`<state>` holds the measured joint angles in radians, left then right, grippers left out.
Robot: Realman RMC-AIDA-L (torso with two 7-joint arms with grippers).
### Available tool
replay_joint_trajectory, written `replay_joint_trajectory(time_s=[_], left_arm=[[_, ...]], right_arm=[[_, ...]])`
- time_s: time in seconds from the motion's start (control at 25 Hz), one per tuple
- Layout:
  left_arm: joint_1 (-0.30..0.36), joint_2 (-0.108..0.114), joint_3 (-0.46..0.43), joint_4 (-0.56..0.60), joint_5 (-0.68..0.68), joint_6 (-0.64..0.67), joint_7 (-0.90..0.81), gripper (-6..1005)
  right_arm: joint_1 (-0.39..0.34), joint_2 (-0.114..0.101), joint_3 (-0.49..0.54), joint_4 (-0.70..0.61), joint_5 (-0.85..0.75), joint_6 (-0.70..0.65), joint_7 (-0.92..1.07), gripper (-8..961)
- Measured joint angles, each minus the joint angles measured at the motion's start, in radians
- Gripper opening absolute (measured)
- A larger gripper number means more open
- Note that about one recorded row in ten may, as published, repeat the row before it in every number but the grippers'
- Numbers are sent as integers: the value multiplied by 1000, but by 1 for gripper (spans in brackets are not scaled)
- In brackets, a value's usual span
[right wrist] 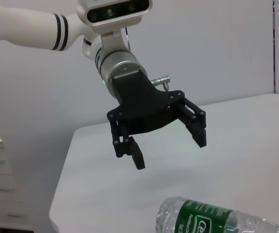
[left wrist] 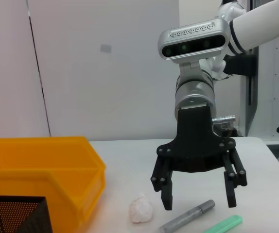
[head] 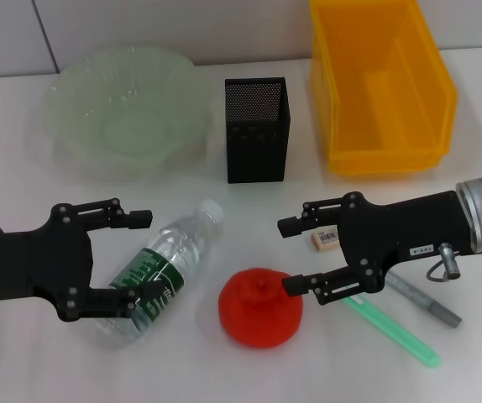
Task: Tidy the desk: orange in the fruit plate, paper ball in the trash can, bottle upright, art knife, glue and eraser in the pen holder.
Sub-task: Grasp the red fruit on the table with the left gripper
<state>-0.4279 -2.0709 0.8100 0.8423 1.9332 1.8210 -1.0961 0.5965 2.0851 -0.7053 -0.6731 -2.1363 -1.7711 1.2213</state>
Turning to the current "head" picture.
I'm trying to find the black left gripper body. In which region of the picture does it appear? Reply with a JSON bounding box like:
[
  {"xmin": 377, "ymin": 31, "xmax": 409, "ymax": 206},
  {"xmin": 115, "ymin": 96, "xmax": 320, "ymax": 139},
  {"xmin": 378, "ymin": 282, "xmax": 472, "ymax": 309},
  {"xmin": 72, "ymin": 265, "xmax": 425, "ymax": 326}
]
[{"xmin": 0, "ymin": 203, "xmax": 96, "ymax": 323}]

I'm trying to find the silver right wrist cable connector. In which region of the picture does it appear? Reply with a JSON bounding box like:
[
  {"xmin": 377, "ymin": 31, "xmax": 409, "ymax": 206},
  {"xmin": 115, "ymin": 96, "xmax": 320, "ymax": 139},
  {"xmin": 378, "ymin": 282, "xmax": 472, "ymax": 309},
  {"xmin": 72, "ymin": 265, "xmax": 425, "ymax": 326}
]
[{"xmin": 425, "ymin": 242, "xmax": 463, "ymax": 282}]

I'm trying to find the beige eraser with barcode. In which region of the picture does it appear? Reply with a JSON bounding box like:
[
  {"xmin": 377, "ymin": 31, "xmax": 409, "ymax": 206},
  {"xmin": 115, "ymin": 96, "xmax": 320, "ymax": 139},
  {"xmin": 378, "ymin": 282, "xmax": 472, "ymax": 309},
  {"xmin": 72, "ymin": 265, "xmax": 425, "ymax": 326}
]
[{"xmin": 310, "ymin": 225, "xmax": 342, "ymax": 254}]

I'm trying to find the clear wavy glass fruit plate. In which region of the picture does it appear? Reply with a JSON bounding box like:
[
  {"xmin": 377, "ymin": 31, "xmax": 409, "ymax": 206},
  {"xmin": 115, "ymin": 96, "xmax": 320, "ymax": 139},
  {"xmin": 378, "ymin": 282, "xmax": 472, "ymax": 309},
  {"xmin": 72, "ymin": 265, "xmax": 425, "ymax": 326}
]
[{"xmin": 40, "ymin": 44, "xmax": 215, "ymax": 186}]

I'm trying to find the black mesh pen holder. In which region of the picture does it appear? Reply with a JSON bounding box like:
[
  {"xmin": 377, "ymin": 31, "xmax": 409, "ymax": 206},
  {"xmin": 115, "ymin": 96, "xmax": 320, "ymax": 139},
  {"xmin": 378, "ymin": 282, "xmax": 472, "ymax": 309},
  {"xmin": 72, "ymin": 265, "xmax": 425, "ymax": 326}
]
[{"xmin": 224, "ymin": 76, "xmax": 292, "ymax": 185}]

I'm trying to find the grey pen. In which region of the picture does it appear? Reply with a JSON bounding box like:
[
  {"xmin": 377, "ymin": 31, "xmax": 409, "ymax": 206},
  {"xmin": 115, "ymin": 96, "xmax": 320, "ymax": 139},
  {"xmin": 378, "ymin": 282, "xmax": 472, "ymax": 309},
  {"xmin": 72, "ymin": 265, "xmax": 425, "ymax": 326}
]
[{"xmin": 385, "ymin": 270, "xmax": 464, "ymax": 330}]

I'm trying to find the clear green-label water bottle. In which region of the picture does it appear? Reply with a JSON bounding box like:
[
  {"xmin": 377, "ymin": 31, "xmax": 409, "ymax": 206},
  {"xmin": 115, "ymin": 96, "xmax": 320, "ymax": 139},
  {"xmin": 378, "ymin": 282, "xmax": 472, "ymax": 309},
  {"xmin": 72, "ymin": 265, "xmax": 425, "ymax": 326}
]
[{"xmin": 96, "ymin": 200, "xmax": 226, "ymax": 348}]

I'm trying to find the red-orange toy fruit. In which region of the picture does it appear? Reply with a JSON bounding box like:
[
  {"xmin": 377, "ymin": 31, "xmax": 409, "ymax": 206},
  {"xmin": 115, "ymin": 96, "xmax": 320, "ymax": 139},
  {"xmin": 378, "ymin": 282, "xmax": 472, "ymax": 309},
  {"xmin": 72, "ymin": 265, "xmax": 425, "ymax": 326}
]
[{"xmin": 217, "ymin": 268, "xmax": 305, "ymax": 350}]

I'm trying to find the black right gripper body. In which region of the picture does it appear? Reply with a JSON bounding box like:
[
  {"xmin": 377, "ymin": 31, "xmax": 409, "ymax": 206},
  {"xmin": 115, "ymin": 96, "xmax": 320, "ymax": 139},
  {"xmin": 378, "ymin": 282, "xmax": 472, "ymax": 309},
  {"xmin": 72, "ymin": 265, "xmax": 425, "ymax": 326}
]
[{"xmin": 336, "ymin": 191, "xmax": 476, "ymax": 291}]

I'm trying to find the green pen with white cap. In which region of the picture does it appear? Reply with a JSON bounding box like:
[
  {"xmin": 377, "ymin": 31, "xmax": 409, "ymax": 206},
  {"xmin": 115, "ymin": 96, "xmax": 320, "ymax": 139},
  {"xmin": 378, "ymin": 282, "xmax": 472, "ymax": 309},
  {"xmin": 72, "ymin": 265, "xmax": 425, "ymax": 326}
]
[{"xmin": 341, "ymin": 293, "xmax": 441, "ymax": 370}]

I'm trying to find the yellow plastic bin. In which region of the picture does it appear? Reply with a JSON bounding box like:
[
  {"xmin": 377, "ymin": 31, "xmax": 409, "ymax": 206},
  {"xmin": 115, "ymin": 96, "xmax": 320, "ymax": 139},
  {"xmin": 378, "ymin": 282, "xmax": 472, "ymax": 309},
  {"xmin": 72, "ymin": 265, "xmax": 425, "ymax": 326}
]
[{"xmin": 309, "ymin": 0, "xmax": 459, "ymax": 177}]

